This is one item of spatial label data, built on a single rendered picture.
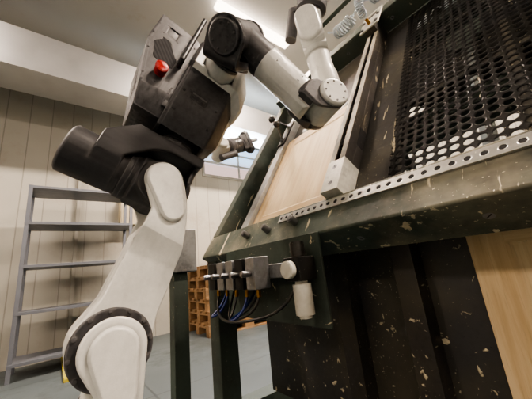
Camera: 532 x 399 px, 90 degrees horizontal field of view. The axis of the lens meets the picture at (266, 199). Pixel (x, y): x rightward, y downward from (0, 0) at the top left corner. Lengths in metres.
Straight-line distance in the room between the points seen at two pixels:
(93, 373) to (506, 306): 0.82
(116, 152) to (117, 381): 0.44
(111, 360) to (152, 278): 0.16
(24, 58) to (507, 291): 4.13
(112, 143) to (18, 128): 3.93
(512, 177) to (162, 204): 0.64
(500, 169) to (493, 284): 0.32
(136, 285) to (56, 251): 3.53
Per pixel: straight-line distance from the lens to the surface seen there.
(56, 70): 4.01
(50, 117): 4.69
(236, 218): 1.39
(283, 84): 0.72
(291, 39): 0.93
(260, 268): 0.78
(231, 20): 0.73
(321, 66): 0.81
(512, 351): 0.84
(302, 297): 0.70
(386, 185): 0.66
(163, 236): 0.63
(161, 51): 0.83
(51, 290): 4.11
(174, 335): 1.22
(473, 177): 0.58
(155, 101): 0.74
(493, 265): 0.80
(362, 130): 0.98
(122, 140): 0.69
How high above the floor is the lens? 0.73
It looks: 15 degrees up
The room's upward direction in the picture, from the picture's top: 6 degrees counter-clockwise
